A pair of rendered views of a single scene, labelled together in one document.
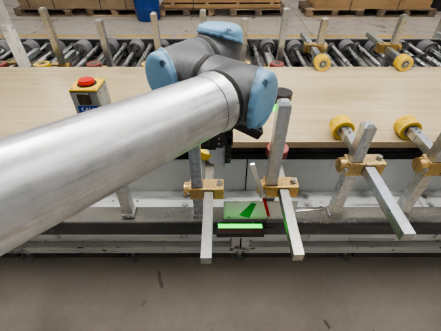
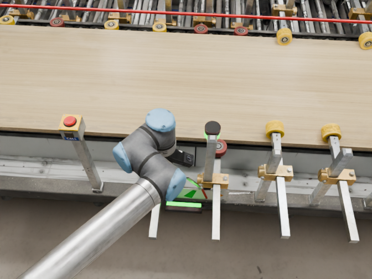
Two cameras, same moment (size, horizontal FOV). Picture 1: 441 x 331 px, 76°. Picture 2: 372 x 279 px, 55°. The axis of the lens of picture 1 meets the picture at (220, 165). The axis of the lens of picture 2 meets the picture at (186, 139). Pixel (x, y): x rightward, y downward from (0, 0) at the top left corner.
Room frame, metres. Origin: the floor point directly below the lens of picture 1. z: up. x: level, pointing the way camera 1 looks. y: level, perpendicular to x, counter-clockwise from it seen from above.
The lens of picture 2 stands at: (-0.07, -0.12, 2.24)
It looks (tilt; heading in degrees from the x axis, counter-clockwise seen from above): 55 degrees down; 3
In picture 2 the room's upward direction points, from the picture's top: 1 degrees clockwise
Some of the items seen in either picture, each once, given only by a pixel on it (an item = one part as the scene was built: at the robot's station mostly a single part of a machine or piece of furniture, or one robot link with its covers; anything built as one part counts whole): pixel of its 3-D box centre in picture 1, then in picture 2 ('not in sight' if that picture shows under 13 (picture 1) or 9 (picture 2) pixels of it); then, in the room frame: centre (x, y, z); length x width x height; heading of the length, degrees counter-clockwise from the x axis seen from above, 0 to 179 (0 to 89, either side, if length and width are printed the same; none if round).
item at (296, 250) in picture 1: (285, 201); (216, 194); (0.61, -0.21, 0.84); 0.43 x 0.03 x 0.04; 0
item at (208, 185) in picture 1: (203, 188); not in sight; (0.67, 0.06, 0.84); 0.13 x 0.06 x 0.05; 90
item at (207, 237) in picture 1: (208, 201); (158, 189); (0.62, 0.04, 0.83); 0.43 x 0.03 x 0.04; 0
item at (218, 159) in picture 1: (219, 159); not in sight; (0.58, 0.00, 1.05); 0.06 x 0.03 x 0.09; 90
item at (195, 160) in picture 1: (196, 178); not in sight; (0.67, 0.08, 0.89); 0.03 x 0.03 x 0.48; 0
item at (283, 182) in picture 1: (276, 186); (212, 180); (0.68, -0.19, 0.85); 0.13 x 0.06 x 0.05; 90
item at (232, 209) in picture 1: (259, 210); (199, 194); (0.65, -0.14, 0.75); 0.26 x 0.01 x 0.10; 90
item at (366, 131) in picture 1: (344, 183); (265, 181); (0.67, -0.42, 0.86); 0.03 x 0.03 x 0.48; 0
